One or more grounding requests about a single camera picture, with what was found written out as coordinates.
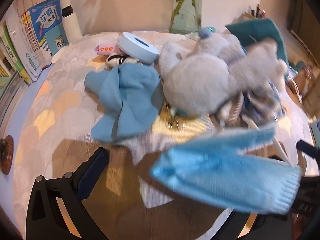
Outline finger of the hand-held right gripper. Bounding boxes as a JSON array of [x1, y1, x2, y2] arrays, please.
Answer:
[[296, 140, 320, 159]]

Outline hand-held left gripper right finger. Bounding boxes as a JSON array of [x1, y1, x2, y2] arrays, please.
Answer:
[[235, 211, 293, 240]]

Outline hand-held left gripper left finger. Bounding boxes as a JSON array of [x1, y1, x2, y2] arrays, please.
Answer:
[[26, 147, 110, 240]]

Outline light blue knit sock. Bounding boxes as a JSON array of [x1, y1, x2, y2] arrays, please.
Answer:
[[149, 127, 302, 215]]

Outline blue felt cloth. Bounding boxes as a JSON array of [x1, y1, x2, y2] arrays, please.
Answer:
[[84, 63, 165, 142]]

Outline small pastel pouch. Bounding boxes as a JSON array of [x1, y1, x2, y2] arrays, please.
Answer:
[[94, 43, 118, 56]]

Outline light blue tape roll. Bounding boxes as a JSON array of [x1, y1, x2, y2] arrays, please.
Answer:
[[117, 32, 160, 65]]

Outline cardboard box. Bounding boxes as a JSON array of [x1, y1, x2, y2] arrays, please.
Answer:
[[287, 60, 320, 119]]

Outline blue patterned cloth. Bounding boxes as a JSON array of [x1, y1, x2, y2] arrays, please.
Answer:
[[216, 87, 287, 130]]

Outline metal binder clips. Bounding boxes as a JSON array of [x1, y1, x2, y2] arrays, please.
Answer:
[[164, 102, 184, 130]]

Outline grey plush toy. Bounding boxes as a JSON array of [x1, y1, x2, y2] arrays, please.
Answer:
[[158, 33, 288, 117]]

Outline row of study books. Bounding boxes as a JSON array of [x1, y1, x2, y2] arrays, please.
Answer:
[[0, 0, 70, 85]]

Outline white lamp pole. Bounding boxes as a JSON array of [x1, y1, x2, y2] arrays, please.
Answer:
[[57, 0, 83, 39]]

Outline blue pompom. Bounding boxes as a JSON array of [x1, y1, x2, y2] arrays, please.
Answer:
[[198, 28, 212, 40]]

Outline glass vase with green stems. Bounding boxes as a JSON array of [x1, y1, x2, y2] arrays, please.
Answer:
[[169, 0, 204, 34]]

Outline black white hair ties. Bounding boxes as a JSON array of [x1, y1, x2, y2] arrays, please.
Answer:
[[104, 53, 141, 71]]

